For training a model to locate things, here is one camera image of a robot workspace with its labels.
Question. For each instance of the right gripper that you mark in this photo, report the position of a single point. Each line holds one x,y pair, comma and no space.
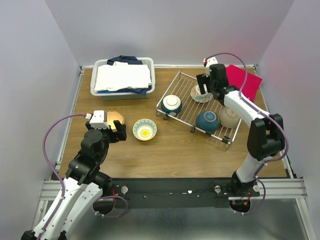
202,79

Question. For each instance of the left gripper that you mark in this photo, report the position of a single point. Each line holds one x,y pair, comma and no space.
120,135

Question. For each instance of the white floral bowl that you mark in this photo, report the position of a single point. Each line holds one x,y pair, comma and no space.
198,97

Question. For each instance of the peach speckled bowl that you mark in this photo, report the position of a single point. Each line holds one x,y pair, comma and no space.
114,116

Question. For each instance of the yellow dotted bowl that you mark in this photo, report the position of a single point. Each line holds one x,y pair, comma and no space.
144,129

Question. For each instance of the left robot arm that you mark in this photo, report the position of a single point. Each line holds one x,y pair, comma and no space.
83,185

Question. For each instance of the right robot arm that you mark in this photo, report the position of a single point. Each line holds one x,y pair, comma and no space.
266,137

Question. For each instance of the pink folded cloth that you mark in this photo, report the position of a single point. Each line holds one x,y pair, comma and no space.
236,77

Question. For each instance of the blue glazed bowl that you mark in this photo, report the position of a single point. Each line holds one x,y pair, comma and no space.
208,121

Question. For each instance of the white plastic laundry basket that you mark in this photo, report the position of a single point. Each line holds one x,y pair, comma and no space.
123,94

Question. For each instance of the teal white bowl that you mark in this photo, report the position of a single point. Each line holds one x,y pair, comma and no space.
171,105

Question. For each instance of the beige stoneware bowl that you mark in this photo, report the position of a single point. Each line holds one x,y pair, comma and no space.
228,118

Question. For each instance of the white folded towel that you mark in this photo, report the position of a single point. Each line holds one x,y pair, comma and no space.
124,76

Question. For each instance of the dark blue clothing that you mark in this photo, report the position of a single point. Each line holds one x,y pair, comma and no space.
123,59

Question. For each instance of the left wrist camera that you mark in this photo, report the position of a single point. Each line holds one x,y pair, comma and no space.
97,119

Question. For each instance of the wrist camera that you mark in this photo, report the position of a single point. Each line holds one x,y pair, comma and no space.
97,119
209,61

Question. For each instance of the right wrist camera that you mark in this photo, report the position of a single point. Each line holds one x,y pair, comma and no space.
209,61

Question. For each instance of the silver wire dish rack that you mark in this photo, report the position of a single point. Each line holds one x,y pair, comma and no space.
181,86

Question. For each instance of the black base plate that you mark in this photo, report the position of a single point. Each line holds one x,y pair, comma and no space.
221,192

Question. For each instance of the aluminium frame rail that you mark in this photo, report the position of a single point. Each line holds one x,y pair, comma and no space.
55,167

